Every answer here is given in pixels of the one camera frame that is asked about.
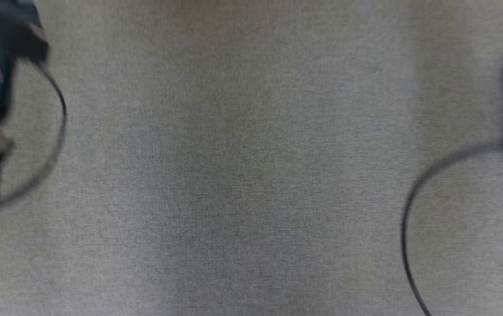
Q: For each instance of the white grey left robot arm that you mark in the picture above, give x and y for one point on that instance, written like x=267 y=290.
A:
x=5 y=26

